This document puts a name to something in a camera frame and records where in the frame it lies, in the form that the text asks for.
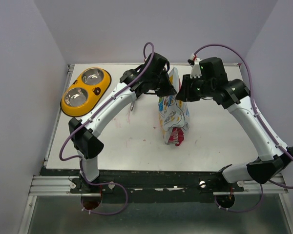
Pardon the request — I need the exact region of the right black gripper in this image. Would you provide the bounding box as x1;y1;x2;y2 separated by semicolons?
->
175;74;214;102

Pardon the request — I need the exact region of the pet food bag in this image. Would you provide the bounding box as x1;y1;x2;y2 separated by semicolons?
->
158;66;191;147

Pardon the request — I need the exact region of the metal food scoop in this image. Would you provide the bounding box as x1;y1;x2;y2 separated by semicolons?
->
130;100;136;112

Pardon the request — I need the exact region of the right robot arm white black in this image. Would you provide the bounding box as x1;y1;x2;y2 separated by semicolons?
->
176;56;293;191

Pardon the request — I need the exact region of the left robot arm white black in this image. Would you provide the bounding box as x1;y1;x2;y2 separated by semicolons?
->
68;53;176;193

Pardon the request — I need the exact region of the yellow double pet bowl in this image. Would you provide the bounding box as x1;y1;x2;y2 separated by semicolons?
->
60;67;112;117

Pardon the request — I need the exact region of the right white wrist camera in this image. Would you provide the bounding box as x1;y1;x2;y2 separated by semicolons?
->
188;54;201;78

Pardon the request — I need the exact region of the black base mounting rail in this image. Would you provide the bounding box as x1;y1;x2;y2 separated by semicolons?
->
40;168;244;204

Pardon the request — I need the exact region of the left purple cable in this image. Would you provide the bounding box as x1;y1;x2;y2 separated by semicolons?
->
59;42;155;215

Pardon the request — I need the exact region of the purple cable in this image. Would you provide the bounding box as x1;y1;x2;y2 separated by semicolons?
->
59;42;155;215
190;43;293;213

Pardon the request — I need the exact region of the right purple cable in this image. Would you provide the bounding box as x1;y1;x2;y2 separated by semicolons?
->
190;43;293;213

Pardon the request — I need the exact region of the aluminium frame rail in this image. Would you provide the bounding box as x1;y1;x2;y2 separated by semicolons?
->
29;176;77;196

